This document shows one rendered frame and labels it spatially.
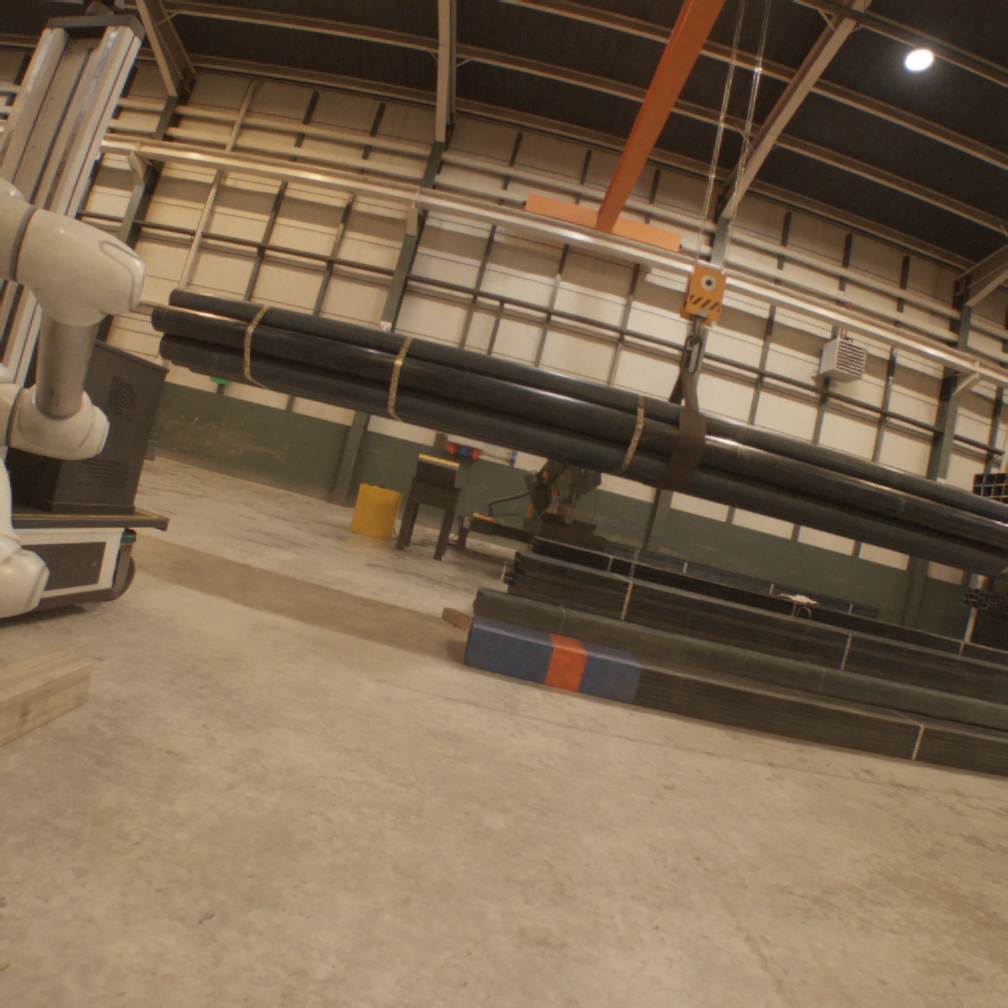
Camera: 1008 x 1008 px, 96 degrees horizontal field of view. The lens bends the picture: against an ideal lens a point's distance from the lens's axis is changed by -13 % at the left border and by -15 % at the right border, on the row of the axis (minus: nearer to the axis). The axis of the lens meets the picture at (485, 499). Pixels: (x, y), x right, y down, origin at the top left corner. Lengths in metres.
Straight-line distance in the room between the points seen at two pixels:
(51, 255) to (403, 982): 1.21
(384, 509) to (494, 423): 3.36
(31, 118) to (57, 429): 1.04
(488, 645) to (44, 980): 1.71
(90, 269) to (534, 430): 2.18
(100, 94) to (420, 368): 1.69
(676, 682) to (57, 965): 2.07
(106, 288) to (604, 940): 1.38
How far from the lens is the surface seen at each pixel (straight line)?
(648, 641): 3.23
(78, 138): 1.96
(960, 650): 5.78
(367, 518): 6.00
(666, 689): 2.36
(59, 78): 2.26
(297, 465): 10.58
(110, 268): 1.10
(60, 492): 1.86
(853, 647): 4.20
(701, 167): 12.88
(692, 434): 2.90
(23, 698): 1.28
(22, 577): 0.93
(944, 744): 3.17
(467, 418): 2.79
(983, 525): 3.94
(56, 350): 1.30
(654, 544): 10.36
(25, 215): 1.13
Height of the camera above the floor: 0.65
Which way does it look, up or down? 1 degrees up
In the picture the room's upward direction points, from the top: 14 degrees clockwise
